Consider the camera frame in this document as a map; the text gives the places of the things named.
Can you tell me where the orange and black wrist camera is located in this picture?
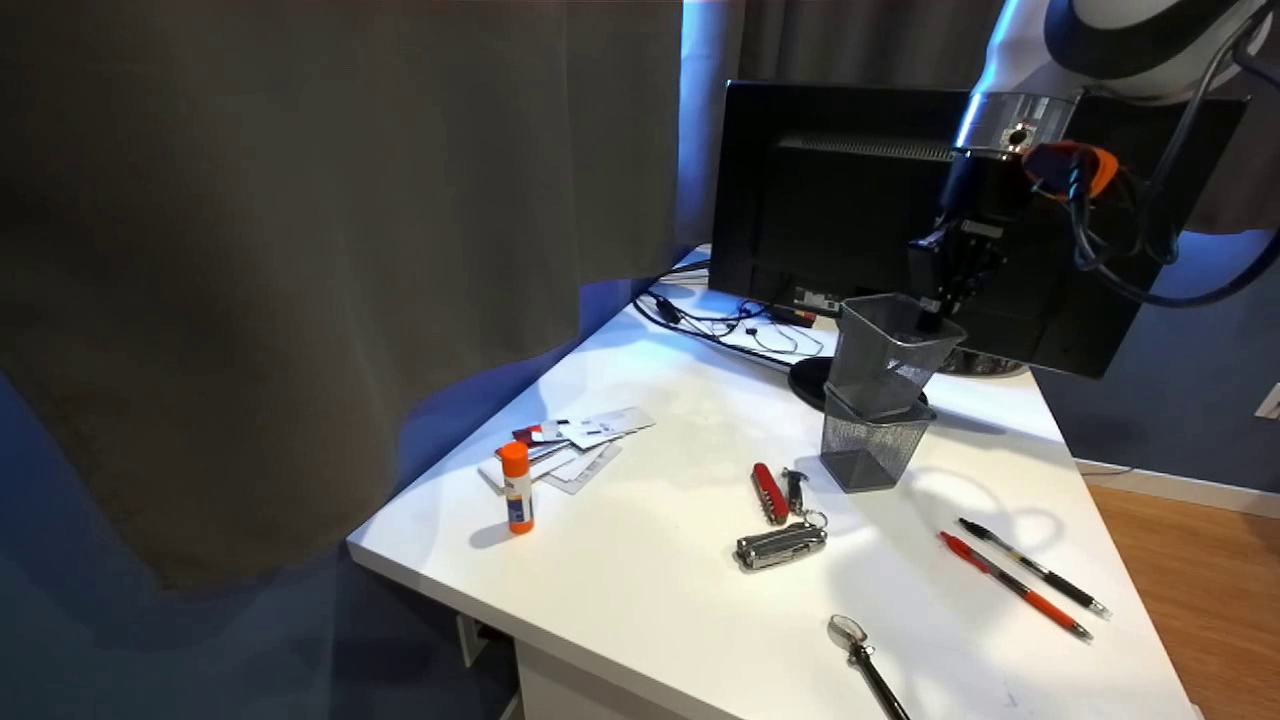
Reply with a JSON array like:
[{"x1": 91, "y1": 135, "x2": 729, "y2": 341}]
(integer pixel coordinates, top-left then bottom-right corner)
[{"x1": 1019, "y1": 135, "x2": 1126, "y2": 223}]

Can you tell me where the black mesh pen holder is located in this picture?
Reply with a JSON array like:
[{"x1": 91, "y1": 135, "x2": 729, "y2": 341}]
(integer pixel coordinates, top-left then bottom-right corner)
[
  {"x1": 822, "y1": 286, "x2": 972, "y2": 425},
  {"x1": 816, "y1": 389, "x2": 939, "y2": 497}
]

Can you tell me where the black computer monitor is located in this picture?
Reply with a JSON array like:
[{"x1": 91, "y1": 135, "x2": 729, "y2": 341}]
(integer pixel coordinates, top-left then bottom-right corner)
[{"x1": 708, "y1": 78, "x2": 1254, "y2": 418}]

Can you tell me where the large grey curtain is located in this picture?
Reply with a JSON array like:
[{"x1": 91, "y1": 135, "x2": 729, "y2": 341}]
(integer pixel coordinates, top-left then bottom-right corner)
[{"x1": 0, "y1": 0, "x2": 685, "y2": 599}]

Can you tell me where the white cable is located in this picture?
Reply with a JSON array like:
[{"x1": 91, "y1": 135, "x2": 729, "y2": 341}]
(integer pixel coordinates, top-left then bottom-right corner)
[{"x1": 716, "y1": 306, "x2": 834, "y2": 375}]

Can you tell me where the red pocket knife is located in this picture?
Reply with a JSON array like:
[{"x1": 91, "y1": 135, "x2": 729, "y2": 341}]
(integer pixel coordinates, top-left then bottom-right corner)
[{"x1": 749, "y1": 461, "x2": 798, "y2": 529}]

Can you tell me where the small red blue item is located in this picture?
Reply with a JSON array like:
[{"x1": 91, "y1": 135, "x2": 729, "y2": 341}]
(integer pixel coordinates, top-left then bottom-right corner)
[{"x1": 509, "y1": 418, "x2": 569, "y2": 450}]

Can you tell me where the red pen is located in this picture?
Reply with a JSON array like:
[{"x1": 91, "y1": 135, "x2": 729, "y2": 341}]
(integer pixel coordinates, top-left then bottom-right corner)
[{"x1": 937, "y1": 529, "x2": 1098, "y2": 649}]

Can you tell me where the orange capped glue stick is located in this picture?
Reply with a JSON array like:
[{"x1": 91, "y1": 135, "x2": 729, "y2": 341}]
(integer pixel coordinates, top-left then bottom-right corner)
[{"x1": 493, "y1": 438, "x2": 541, "y2": 540}]

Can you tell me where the black pen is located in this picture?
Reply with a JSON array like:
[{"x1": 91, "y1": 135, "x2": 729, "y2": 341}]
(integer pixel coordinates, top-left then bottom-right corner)
[{"x1": 957, "y1": 510, "x2": 1114, "y2": 624}]

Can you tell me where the silver headed black handled tool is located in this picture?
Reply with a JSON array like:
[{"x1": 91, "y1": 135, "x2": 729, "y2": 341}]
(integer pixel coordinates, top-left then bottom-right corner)
[{"x1": 826, "y1": 611, "x2": 911, "y2": 720}]

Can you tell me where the silver folding multi-tool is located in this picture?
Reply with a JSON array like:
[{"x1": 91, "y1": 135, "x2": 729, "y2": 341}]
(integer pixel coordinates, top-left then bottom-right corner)
[{"x1": 731, "y1": 515, "x2": 834, "y2": 575}]

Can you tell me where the keyring with metal opener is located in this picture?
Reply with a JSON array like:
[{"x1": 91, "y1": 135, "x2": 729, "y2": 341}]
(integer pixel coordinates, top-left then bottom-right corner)
[{"x1": 778, "y1": 468, "x2": 834, "y2": 532}]

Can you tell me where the black cable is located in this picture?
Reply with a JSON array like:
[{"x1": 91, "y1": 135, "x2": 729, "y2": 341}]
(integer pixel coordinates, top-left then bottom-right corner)
[{"x1": 633, "y1": 280, "x2": 793, "y2": 346}]

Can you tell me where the white desk cabinet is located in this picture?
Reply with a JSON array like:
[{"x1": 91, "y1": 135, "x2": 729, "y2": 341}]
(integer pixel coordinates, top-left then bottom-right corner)
[{"x1": 458, "y1": 611, "x2": 714, "y2": 720}]

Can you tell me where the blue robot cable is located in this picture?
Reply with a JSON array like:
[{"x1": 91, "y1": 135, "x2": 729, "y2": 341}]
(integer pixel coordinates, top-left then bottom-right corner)
[{"x1": 1063, "y1": 197, "x2": 1280, "y2": 313}]

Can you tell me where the dark oval object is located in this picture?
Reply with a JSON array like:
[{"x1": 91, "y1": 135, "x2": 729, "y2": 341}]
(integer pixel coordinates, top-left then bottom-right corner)
[{"x1": 948, "y1": 342, "x2": 1029, "y2": 382}]

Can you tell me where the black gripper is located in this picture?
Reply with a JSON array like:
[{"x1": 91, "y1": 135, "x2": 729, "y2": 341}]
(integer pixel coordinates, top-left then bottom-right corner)
[{"x1": 909, "y1": 148, "x2": 1040, "y2": 337}]

